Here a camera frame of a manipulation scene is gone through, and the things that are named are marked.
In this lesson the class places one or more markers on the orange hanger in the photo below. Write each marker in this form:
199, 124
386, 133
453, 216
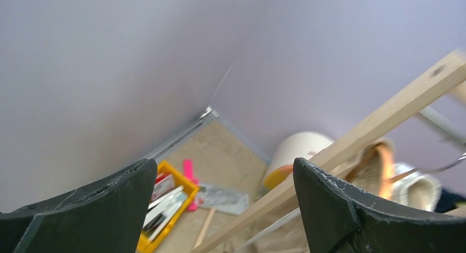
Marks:
374, 170

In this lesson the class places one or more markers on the beige shorts on hanger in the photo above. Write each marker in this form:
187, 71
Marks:
282, 229

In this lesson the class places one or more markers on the yellow plastic bin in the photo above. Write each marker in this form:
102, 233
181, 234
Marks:
171, 196

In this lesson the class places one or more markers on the white shorts on hanger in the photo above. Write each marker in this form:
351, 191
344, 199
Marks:
418, 190

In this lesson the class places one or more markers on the navy shorts on hanger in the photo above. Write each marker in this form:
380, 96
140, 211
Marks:
449, 201

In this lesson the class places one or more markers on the wooden clothes rack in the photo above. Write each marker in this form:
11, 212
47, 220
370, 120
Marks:
441, 78

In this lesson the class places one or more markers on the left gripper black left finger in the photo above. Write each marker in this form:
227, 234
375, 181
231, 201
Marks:
104, 216

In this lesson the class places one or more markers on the printed flat package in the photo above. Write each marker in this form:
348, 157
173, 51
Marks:
225, 200

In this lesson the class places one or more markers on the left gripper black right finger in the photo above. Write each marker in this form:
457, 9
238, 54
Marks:
339, 217

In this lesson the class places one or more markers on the round drawer cabinet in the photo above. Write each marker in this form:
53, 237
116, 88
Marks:
304, 144

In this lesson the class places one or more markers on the pink plastic clip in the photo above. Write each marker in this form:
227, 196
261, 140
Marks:
189, 174

